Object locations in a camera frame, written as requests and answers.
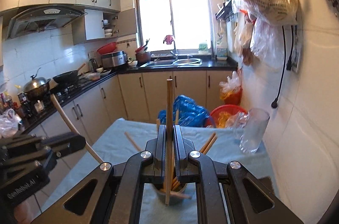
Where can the range hood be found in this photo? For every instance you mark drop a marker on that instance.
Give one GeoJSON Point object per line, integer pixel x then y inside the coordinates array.
{"type": "Point", "coordinates": [42, 18]}

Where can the red plastic basket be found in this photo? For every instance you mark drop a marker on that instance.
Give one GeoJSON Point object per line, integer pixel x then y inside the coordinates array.
{"type": "Point", "coordinates": [220, 115]}

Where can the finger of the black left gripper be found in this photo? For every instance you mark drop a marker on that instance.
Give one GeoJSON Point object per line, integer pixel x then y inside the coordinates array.
{"type": "Point", "coordinates": [65, 144]}

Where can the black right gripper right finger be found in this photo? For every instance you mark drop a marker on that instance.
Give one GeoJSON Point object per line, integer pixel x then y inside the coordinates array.
{"type": "Point", "coordinates": [195, 167]}

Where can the kitchen window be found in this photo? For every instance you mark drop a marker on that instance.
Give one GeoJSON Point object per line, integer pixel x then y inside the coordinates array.
{"type": "Point", "coordinates": [175, 25]}

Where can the black wok pan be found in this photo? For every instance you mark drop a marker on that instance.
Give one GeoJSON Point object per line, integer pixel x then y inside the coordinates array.
{"type": "Point", "coordinates": [69, 77]}

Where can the kitchen sink with faucet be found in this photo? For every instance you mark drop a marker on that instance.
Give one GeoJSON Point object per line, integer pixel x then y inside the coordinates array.
{"type": "Point", "coordinates": [173, 58]}

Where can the steel rice cooker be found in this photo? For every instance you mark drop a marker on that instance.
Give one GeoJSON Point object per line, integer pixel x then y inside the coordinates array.
{"type": "Point", "coordinates": [114, 59]}

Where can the black power cable plug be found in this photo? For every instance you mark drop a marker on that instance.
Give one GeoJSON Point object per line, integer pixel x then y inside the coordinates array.
{"type": "Point", "coordinates": [287, 64]}

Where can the red bucket with bag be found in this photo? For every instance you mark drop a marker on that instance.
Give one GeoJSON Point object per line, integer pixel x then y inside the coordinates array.
{"type": "Point", "coordinates": [231, 90]}

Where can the dark grey utensil holder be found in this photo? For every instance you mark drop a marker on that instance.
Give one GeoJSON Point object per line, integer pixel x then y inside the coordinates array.
{"type": "Point", "coordinates": [176, 196]}

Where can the light green table cloth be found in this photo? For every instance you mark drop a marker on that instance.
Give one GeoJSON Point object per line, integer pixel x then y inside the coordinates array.
{"type": "Point", "coordinates": [226, 193]}

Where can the red basin on cooker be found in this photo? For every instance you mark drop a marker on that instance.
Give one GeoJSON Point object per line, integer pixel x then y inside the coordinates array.
{"type": "Point", "coordinates": [108, 48]}

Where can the wooden chopstick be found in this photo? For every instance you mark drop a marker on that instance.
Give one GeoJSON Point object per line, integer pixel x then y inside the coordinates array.
{"type": "Point", "coordinates": [73, 128]}
{"type": "Point", "coordinates": [169, 142]}

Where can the hanging plastic bag with food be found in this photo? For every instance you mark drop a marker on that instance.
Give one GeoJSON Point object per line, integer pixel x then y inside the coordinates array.
{"type": "Point", "coordinates": [262, 30]}

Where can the steel pot with lid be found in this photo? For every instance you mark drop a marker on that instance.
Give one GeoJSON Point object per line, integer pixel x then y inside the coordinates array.
{"type": "Point", "coordinates": [37, 87]}

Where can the dark chopstick in holder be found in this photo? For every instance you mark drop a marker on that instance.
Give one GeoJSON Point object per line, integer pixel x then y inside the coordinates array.
{"type": "Point", "coordinates": [134, 144]}

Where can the blue plastic bag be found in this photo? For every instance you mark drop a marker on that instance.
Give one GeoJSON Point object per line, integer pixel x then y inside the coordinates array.
{"type": "Point", "coordinates": [187, 113]}

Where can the person's left hand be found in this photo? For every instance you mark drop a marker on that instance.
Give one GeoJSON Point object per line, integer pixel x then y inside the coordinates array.
{"type": "Point", "coordinates": [23, 213]}

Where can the clear glass mug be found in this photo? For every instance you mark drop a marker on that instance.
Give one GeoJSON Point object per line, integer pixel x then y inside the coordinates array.
{"type": "Point", "coordinates": [249, 129]}

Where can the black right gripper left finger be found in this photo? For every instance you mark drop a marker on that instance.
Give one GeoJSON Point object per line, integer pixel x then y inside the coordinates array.
{"type": "Point", "coordinates": [129, 179]}

